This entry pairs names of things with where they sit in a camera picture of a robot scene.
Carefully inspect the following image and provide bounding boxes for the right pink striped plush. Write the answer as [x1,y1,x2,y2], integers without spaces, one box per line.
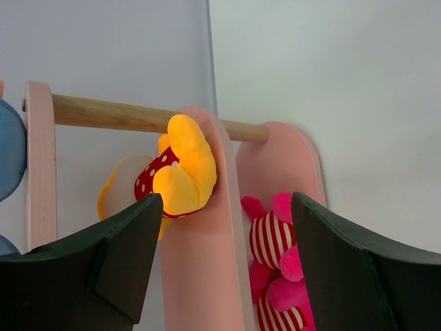
[240,192,303,290]

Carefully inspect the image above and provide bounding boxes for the yellow plush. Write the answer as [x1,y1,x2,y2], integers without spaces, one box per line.
[97,114,217,237]

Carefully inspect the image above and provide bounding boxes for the pink striped plush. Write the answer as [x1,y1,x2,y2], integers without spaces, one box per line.
[240,192,303,290]
[252,277,316,330]

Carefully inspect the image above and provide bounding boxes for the left pink striped plush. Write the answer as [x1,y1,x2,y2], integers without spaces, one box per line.
[252,277,316,330]

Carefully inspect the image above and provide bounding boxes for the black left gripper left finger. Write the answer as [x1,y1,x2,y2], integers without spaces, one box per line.
[1,194,163,330]

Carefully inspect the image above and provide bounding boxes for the boy doll blue shorts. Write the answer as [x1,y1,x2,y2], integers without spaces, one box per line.
[0,99,27,201]
[0,235,21,256]

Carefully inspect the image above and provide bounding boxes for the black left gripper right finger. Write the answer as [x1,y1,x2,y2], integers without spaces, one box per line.
[291,192,440,331]

